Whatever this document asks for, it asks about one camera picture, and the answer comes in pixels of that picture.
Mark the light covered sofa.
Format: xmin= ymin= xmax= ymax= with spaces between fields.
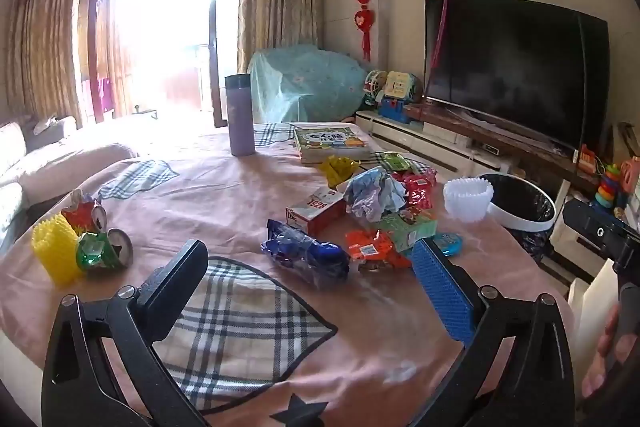
xmin=0 ymin=116 xmax=136 ymax=253

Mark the white bin with black bag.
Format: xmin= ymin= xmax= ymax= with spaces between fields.
xmin=477 ymin=173 xmax=557 ymax=258

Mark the colourful ball toy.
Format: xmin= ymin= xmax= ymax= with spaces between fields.
xmin=364 ymin=69 xmax=388 ymax=100

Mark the black flat television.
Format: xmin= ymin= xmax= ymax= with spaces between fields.
xmin=424 ymin=0 xmax=611 ymax=152

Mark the blue toy cash register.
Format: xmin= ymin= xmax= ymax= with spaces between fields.
xmin=378 ymin=99 xmax=411 ymax=122

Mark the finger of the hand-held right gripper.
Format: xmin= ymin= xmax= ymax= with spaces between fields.
xmin=562 ymin=199 xmax=640 ymax=259

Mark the rainbow stacking ring toy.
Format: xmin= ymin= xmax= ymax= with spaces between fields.
xmin=595 ymin=164 xmax=623 ymax=208

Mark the blue snack wrapper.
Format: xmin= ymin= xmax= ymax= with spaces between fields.
xmin=260 ymin=219 xmax=351 ymax=290

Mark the yellow snack wrapper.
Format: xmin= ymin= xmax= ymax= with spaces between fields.
xmin=320 ymin=155 xmax=361 ymax=188

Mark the green children's book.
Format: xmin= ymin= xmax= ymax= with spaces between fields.
xmin=293 ymin=126 xmax=372 ymax=164

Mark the pink tablecloth with plaid patches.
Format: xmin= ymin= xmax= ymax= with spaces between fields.
xmin=0 ymin=122 xmax=576 ymax=427

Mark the yellow spiky brush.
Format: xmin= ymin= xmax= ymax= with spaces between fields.
xmin=31 ymin=213 xmax=83 ymax=285

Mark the pink stick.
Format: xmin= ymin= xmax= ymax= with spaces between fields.
xmin=430 ymin=0 xmax=448 ymax=72

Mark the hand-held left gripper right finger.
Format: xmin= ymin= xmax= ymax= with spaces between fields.
xmin=410 ymin=238 xmax=576 ymax=427

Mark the brown framed glass door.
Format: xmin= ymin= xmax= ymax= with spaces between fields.
xmin=82 ymin=0 xmax=241 ymax=128

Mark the bluish plastic bag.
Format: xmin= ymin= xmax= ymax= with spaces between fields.
xmin=344 ymin=167 xmax=408 ymax=223

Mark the green cardboard box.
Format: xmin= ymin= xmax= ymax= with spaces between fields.
xmin=375 ymin=209 xmax=438 ymax=253

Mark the red and white box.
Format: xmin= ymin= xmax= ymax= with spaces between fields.
xmin=285 ymin=187 xmax=348 ymax=235

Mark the small teal plastic case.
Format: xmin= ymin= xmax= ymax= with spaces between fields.
xmin=432 ymin=232 xmax=463 ymax=254

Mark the person's right hand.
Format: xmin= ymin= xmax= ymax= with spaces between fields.
xmin=581 ymin=303 xmax=640 ymax=402

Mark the white television stand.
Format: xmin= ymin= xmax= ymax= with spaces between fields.
xmin=356 ymin=104 xmax=601 ymax=208

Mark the crushed green can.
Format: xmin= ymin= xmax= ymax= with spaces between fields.
xmin=76 ymin=228 xmax=134 ymax=272

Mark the teal cloth covered furniture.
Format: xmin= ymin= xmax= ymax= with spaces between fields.
xmin=248 ymin=45 xmax=373 ymax=124

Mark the red pink snack wrapper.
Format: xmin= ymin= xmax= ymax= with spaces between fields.
xmin=392 ymin=171 xmax=438 ymax=210

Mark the purple thermos bottle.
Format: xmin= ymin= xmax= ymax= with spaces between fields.
xmin=224 ymin=74 xmax=257 ymax=156

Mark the orange snack wrapper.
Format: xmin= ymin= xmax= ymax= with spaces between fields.
xmin=345 ymin=229 xmax=413 ymax=273

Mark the crushed red can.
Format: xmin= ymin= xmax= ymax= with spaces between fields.
xmin=62 ymin=189 xmax=108 ymax=235

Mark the red toy telephone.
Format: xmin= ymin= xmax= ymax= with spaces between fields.
xmin=577 ymin=146 xmax=603 ymax=175

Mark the white ruffled cup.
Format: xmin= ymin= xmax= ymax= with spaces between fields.
xmin=443 ymin=177 xmax=495 ymax=223

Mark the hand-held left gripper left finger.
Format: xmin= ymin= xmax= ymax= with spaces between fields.
xmin=41 ymin=238 xmax=211 ymax=427

